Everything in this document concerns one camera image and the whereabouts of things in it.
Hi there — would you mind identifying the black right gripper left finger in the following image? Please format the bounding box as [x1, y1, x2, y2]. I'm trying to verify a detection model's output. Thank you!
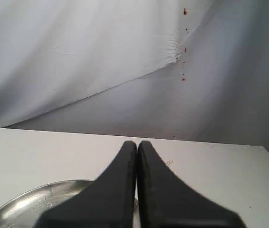
[36, 141, 137, 228]

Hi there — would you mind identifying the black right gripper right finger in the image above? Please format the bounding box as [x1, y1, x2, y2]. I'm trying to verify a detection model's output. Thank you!
[137, 141, 244, 228]

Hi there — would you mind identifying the round silver metal plate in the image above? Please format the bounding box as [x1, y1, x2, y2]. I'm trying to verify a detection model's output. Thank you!
[0, 179, 140, 228]

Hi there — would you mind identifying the white backdrop cloth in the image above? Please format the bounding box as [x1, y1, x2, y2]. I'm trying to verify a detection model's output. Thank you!
[0, 0, 269, 146]

